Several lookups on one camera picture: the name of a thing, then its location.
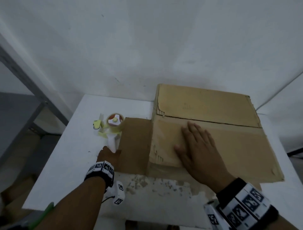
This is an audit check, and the person's right hand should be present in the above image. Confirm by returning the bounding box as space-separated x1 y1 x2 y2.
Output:
174 121 236 194

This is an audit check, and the person's left hand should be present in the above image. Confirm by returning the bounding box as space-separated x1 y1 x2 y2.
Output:
96 146 122 173

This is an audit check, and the yellow white tape dispenser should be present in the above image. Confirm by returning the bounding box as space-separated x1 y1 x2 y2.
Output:
92 113 125 153

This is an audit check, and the clear tape roll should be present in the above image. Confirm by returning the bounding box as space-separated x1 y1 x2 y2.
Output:
106 113 125 134

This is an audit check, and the brown cardboard box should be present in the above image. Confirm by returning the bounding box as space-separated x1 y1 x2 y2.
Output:
117 83 284 191

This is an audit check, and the person's right forearm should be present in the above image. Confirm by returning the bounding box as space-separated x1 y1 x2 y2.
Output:
272 215 299 230

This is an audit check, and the person's left forearm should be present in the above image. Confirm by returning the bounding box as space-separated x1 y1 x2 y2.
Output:
35 176 106 230

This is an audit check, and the green shirt sleeve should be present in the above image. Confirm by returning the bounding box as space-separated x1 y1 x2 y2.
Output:
28 202 55 230

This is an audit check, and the small brown carton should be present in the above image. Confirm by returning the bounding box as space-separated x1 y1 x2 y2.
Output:
0 174 39 222

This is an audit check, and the grey metal shelf rack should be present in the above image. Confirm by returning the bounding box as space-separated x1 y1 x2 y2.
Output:
0 34 74 164

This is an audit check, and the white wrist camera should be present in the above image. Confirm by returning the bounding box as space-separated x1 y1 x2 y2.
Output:
203 199 222 230
104 180 125 205

